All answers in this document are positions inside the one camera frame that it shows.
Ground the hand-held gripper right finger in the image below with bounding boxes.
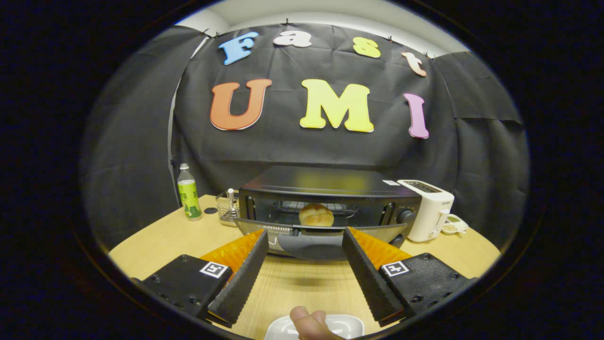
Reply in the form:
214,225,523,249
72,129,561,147
341,227,478,328

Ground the golden bread bun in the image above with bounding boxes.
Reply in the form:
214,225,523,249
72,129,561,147
298,203,335,228

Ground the small white condiment dish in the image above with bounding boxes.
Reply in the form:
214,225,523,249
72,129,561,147
441,214,470,236

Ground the white pop-up toaster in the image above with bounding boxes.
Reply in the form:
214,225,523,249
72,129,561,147
397,179,455,243

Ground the green label plastic bottle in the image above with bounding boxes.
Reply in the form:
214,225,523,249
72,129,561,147
177,163,203,221

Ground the white plate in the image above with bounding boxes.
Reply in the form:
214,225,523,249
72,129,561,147
264,314,366,340

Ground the black toaster oven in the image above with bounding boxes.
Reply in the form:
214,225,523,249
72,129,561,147
233,165,423,262

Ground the wire mesh basket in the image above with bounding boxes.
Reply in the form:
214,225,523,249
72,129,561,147
216,188,241,223

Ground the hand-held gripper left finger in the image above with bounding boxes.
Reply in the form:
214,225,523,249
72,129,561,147
134,229,270,329

